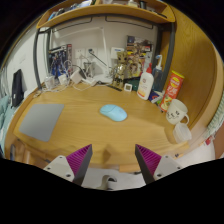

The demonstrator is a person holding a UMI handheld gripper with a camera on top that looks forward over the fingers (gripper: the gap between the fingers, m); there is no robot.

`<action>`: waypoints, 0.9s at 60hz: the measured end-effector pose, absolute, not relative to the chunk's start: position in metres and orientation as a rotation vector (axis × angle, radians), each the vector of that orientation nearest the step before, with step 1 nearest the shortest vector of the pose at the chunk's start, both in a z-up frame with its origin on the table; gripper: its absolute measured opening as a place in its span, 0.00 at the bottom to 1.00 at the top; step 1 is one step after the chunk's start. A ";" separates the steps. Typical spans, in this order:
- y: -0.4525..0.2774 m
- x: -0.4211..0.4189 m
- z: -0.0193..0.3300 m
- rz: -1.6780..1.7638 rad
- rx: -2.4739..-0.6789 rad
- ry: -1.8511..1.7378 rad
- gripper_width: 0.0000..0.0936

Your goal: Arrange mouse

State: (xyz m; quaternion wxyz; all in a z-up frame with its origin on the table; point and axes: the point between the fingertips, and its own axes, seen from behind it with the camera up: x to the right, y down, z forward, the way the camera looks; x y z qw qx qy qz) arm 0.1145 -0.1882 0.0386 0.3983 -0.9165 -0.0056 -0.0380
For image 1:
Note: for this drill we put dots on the black bag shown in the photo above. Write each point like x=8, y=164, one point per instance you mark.
x=17, y=88

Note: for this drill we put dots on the white power strip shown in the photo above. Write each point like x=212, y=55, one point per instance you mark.
x=90, y=81

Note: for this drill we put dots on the white power adapter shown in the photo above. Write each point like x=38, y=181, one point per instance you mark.
x=62, y=79
x=76, y=76

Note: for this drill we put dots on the clear plastic cup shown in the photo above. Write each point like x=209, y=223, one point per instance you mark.
x=182, y=132

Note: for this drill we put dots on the white mug with face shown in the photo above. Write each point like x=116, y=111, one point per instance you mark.
x=175, y=111

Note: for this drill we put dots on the white wall socket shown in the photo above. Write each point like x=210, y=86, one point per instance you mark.
x=80, y=54
x=92, y=52

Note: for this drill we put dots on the red chips can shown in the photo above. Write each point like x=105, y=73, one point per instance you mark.
x=172, y=88

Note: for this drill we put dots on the grey metal desk frame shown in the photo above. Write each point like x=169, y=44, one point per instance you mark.
x=36, y=60

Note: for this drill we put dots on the light blue computer mouse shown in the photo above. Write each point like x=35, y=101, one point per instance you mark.
x=113, y=112

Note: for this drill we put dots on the grey mouse pad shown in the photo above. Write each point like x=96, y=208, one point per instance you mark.
x=41, y=121

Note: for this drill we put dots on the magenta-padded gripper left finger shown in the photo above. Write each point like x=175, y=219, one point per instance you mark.
x=63, y=166

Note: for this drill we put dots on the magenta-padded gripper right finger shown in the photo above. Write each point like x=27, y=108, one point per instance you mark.
x=163, y=166

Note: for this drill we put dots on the teal container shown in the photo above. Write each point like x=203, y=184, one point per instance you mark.
x=137, y=84

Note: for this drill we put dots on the wooden shelf unit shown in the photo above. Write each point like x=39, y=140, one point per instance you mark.
x=106, y=9

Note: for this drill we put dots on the teal blanket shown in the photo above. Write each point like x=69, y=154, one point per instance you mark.
x=5, y=113

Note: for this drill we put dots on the metal cup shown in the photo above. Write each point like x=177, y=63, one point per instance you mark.
x=89, y=68

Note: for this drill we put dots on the clear plastic bag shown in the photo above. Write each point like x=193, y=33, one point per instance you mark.
x=50, y=81

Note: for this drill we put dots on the small blue white tube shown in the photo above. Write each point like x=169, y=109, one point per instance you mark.
x=154, y=96

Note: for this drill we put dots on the small white desk clock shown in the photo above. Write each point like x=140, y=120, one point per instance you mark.
x=128, y=87

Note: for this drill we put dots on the white red-capped lotion bottle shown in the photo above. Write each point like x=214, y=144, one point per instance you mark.
x=145, y=85

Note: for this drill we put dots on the blue robot model kit box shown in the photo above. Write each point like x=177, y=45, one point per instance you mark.
x=59, y=60

